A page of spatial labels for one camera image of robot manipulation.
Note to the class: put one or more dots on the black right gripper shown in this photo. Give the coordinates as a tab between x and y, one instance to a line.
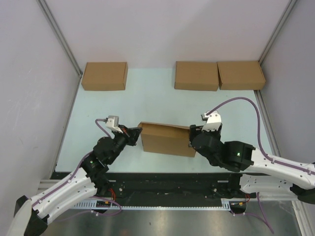
194	130

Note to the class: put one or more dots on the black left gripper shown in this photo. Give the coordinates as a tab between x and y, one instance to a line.
133	132

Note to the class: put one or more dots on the cardboard box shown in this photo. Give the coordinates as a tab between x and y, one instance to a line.
166	139
196	75
105	76
240	75

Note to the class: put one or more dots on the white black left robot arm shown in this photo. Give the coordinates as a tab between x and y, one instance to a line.
33	215

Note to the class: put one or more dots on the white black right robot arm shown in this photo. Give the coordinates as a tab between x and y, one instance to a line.
237	156

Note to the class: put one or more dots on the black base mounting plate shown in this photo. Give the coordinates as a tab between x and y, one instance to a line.
146	187

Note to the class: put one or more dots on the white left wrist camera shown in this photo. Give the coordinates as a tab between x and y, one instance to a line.
112	123

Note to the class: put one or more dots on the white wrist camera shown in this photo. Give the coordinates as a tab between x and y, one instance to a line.
213	121
112	123

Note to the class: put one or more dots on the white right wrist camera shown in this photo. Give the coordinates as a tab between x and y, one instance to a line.
213	121

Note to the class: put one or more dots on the white slotted cable duct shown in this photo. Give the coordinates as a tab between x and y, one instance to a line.
203	204

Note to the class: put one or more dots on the aluminium corner post left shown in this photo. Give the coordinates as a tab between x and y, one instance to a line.
52	22

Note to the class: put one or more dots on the aluminium corner post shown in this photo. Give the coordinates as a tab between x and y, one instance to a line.
278	28
52	22

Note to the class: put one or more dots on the aluminium corner post right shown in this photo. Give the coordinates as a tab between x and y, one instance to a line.
278	28

